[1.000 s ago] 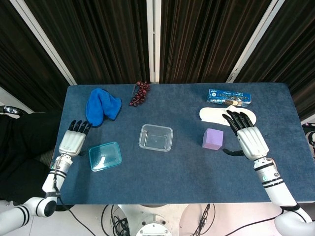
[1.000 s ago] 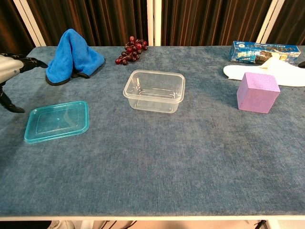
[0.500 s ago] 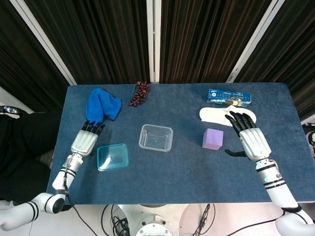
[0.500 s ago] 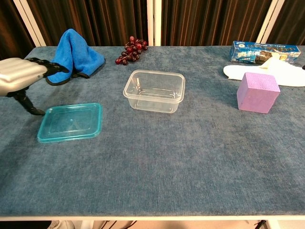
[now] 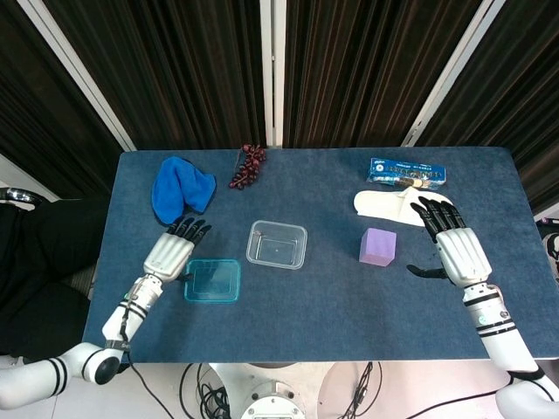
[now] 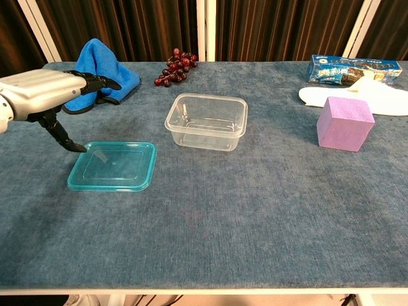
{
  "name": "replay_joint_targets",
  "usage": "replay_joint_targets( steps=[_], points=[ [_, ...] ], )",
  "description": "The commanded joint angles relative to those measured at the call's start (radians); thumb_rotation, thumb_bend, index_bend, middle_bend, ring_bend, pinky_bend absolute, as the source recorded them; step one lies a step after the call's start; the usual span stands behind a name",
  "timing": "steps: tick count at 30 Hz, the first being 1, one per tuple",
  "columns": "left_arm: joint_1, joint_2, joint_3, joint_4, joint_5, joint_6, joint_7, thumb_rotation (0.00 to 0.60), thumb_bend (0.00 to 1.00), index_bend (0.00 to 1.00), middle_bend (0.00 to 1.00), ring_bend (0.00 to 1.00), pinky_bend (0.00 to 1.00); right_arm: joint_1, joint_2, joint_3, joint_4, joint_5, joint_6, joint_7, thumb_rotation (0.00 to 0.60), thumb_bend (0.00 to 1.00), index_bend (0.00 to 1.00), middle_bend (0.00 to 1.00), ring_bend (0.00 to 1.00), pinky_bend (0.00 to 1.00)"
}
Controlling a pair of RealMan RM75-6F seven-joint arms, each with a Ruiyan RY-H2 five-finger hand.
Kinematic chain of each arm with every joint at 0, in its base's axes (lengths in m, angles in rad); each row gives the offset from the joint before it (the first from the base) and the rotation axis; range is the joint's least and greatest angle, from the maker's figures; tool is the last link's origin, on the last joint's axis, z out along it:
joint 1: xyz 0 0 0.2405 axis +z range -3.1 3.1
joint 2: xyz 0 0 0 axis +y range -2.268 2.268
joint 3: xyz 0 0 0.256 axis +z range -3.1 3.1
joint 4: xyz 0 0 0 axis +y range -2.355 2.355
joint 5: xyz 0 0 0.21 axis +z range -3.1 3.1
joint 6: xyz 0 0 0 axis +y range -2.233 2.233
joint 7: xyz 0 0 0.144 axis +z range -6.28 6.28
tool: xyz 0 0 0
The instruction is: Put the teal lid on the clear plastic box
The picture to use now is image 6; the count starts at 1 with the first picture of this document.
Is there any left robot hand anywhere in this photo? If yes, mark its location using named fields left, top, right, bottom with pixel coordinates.
left=0, top=69, right=122, bottom=153

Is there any teal container lid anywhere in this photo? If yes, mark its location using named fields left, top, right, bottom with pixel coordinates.
left=66, top=141, right=159, bottom=193

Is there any transparent plastic container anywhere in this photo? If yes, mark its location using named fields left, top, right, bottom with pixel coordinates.
left=164, top=92, right=249, bottom=152

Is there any blue microfibre cloth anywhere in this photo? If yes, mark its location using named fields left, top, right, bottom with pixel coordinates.
left=62, top=38, right=142, bottom=115

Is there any dark red grape bunch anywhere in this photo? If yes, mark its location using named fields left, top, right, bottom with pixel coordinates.
left=154, top=47, right=199, bottom=88

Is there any blue cookie box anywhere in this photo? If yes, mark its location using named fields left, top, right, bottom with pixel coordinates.
left=305, top=54, right=403, bottom=87

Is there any purple foam cube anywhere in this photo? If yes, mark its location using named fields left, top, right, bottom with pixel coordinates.
left=316, top=96, right=375, bottom=153

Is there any white slipper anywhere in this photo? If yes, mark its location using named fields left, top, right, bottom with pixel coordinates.
left=298, top=78, right=408, bottom=116

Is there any white partition post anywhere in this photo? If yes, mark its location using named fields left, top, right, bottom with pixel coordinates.
left=17, top=0, right=61, bottom=63
left=196, top=0, right=217, bottom=62
left=342, top=0, right=382, bottom=60

